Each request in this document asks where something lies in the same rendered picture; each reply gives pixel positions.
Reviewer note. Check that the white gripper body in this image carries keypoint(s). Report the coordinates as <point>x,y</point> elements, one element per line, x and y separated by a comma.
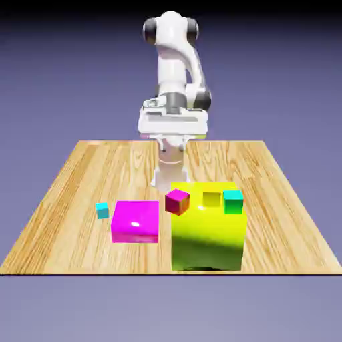
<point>173,125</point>

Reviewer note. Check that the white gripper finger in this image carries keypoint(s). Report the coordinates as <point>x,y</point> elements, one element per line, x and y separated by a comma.
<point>162,145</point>
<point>182,145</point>

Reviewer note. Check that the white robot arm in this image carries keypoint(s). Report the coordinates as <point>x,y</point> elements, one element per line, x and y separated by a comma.
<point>171,53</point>

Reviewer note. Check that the small magenta cube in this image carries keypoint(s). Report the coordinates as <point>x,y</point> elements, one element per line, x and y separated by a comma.
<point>177,202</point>

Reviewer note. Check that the small yellow cube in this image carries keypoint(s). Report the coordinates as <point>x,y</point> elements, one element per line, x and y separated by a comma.
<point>212,199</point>

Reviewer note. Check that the small cyan cube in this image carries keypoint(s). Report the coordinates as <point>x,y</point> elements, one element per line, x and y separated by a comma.
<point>233,202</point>
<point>102,210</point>

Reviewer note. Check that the large magenta box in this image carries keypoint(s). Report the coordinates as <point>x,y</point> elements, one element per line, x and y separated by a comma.
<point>135,220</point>

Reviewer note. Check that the large yellow box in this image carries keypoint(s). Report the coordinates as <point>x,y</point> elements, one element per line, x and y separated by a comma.
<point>208,240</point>

